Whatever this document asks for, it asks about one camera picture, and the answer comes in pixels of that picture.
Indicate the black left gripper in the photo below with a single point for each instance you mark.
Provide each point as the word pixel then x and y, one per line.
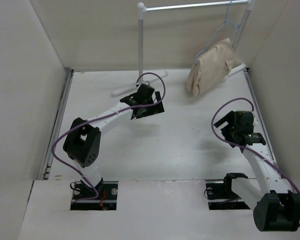
pixel 155 109

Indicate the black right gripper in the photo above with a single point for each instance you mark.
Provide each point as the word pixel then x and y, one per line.
pixel 229 119

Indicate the beige trousers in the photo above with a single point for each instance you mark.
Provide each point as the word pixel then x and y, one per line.
pixel 212 67

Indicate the light blue wire hanger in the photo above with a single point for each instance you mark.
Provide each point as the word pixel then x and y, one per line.
pixel 226 21

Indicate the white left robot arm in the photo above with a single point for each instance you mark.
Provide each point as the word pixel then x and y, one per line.
pixel 83 144

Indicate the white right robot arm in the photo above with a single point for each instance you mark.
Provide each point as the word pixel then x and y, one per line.
pixel 275 207

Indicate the white clothes rack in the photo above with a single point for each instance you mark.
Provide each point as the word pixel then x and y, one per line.
pixel 170 33

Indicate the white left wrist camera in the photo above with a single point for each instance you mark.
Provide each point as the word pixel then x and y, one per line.
pixel 139 83

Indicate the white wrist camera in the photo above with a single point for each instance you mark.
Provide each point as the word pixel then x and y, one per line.
pixel 256 121
pixel 139 83

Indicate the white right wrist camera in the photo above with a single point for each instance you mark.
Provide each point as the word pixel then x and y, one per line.
pixel 256 121

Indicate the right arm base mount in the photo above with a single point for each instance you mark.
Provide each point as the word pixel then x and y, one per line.
pixel 220 195

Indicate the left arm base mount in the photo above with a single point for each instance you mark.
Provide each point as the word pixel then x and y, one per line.
pixel 84 198

